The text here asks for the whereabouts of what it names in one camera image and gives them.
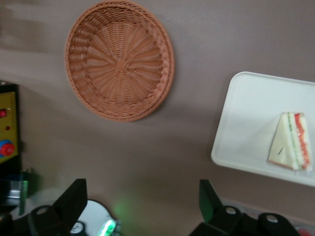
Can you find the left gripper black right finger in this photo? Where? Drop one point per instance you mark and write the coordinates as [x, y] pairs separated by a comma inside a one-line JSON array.
[[211, 204]]

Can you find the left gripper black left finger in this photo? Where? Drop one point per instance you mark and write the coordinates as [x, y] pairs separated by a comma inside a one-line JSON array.
[[71, 199]]

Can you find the triangular sandwich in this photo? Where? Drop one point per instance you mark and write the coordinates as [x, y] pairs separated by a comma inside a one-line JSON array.
[[288, 145]]

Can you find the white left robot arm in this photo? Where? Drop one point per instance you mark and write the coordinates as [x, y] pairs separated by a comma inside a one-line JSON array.
[[93, 216]]

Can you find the cream rectangular tray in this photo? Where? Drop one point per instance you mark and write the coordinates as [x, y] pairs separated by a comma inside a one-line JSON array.
[[246, 123]]

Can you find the round brown wicker basket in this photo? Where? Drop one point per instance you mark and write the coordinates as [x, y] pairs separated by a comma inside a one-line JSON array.
[[120, 64]]

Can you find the black food warmer appliance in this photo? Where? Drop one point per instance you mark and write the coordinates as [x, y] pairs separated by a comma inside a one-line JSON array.
[[8, 137]]

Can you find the red cola bottle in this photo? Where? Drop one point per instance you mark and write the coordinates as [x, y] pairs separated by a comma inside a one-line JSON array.
[[304, 232]]

